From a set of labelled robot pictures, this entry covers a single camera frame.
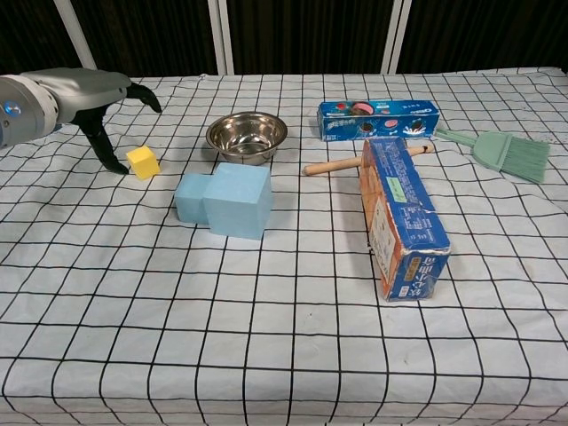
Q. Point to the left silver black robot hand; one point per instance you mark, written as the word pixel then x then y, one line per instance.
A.
pixel 84 91

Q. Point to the blue Oreo cookie box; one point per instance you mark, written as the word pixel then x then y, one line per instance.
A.
pixel 377 120

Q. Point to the white metal frame post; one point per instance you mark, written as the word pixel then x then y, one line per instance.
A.
pixel 395 35
pixel 222 35
pixel 73 31

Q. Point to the small light blue foam cube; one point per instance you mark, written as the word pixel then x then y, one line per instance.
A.
pixel 191 202

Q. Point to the stainless steel bowl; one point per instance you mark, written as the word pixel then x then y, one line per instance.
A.
pixel 246 137

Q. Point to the small yellow foam cube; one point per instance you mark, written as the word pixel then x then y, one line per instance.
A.
pixel 143 163

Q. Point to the long blue cracker box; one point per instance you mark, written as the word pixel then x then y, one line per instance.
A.
pixel 399 204

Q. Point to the large blue foam cube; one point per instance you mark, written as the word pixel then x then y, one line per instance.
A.
pixel 237 206

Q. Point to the green hand brush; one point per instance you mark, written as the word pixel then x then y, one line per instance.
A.
pixel 510 153

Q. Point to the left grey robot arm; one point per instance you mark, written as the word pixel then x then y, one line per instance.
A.
pixel 18 115

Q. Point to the white black checkered tablecloth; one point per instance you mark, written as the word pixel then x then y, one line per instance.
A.
pixel 284 355

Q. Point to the wooden stick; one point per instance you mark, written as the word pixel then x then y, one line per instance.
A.
pixel 330 167

